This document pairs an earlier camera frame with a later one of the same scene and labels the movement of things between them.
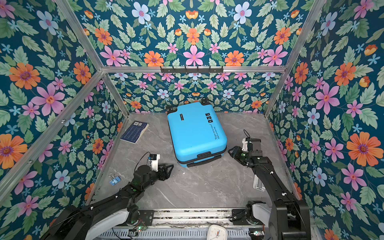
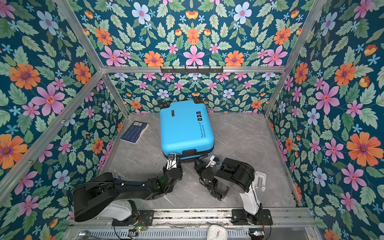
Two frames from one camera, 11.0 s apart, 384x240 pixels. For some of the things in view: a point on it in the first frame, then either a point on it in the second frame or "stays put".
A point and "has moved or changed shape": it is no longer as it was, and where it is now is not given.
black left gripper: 167,175 to 181,172
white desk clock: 217,232 stays put
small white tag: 258,184 stays put
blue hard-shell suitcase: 196,133 has moved or changed shape
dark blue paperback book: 134,131 stays put
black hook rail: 191,70 stays put
